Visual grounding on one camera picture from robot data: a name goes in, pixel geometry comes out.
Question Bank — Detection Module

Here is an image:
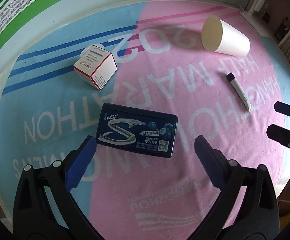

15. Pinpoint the blue chewing gum tin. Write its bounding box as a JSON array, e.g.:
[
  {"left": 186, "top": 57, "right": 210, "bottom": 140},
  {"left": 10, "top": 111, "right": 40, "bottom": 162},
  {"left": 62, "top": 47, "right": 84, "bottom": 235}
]
[{"left": 96, "top": 103, "right": 178, "bottom": 158}]

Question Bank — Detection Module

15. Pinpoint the white tube black cap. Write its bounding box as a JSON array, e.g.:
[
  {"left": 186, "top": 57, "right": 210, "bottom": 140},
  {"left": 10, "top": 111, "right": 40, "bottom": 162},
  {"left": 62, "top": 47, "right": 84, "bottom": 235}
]
[{"left": 226, "top": 72, "right": 252, "bottom": 113}]

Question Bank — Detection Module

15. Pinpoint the small white red box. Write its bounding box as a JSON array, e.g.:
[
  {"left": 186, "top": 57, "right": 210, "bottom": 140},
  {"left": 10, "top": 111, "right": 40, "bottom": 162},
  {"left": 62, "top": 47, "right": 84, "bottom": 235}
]
[{"left": 73, "top": 45, "right": 117, "bottom": 90}]

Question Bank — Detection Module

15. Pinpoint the white paper cup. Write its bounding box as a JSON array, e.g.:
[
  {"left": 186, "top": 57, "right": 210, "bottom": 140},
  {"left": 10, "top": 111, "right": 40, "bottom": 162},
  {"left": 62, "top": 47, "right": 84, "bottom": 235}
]
[{"left": 201, "top": 15, "right": 250, "bottom": 57}]

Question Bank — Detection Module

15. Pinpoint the pink blue marathon towel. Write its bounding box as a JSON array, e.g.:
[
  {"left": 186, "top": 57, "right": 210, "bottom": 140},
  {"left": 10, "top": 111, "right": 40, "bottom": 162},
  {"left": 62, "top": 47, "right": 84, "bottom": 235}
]
[{"left": 0, "top": 0, "right": 290, "bottom": 239}]

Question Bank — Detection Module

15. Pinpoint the white desk lamp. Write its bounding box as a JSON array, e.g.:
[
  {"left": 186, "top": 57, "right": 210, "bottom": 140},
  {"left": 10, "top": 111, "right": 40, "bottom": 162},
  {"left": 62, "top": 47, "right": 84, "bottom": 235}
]
[{"left": 240, "top": 0, "right": 270, "bottom": 38}]

